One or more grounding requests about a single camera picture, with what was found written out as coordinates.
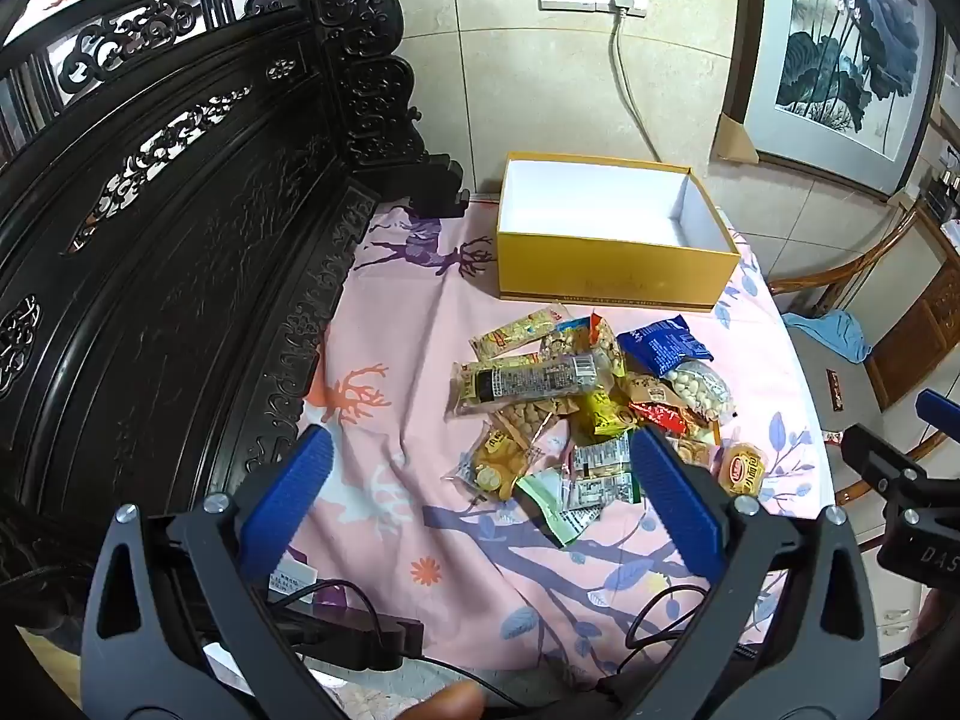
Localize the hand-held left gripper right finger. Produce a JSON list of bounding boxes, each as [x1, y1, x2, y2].
[[622, 426, 880, 720]]

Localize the white labelled charger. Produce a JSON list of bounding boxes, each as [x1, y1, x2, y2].
[[266, 547, 320, 593]]

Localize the clear cake packet brown label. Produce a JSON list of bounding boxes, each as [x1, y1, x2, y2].
[[448, 426, 545, 505]]

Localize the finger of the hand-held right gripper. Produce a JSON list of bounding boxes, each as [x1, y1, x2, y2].
[[916, 388, 960, 436], [840, 424, 929, 497]]

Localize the black cable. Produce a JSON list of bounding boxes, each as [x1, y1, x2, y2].
[[619, 581, 721, 676], [270, 577, 526, 713]]

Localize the framed lotus painting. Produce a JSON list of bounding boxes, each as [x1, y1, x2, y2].
[[739, 0, 946, 200]]

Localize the yellow bread packet red label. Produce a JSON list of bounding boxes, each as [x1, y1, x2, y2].
[[716, 441, 767, 497]]

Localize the brown snack packet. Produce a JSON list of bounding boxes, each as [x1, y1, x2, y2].
[[619, 373, 672, 410]]

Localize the person's left hand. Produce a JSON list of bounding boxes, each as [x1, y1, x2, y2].
[[396, 681, 487, 720]]

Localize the yellow cardboard box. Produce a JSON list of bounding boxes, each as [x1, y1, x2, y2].
[[495, 152, 742, 314]]

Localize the cardboard corner protector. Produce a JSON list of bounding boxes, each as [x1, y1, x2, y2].
[[712, 111, 760, 164]]

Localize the white plug cable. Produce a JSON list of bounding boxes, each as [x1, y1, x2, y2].
[[609, 0, 667, 163]]

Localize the long yellow print snack packet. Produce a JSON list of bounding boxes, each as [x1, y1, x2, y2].
[[471, 302, 567, 362]]

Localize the clear packet white round candies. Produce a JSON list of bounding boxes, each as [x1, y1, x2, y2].
[[664, 358, 737, 422]]

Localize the long dark label snack packet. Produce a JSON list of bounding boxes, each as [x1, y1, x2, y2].
[[448, 351, 601, 421]]

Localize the clear peanut packet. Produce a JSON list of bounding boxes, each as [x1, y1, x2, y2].
[[487, 399, 560, 445]]

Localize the blue snack packet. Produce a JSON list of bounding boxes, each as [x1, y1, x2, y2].
[[616, 313, 715, 377]]

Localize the red snack packet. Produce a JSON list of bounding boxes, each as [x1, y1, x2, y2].
[[628, 399, 689, 437]]

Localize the white grey label packet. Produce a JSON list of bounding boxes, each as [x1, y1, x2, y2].
[[564, 474, 638, 522], [570, 436, 632, 481]]

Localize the wooden chair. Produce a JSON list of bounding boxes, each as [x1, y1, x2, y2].
[[769, 202, 960, 548]]

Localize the green white snack packet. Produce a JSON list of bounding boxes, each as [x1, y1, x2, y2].
[[514, 465, 605, 550]]

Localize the small clear cake packet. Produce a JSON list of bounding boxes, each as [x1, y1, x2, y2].
[[675, 435, 721, 470]]

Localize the nut packet orange blue top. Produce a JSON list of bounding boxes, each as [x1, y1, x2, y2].
[[538, 315, 627, 380]]

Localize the blue cloth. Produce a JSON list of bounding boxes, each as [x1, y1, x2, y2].
[[781, 310, 872, 365]]

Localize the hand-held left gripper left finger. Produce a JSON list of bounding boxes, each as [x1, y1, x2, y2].
[[79, 424, 338, 720]]

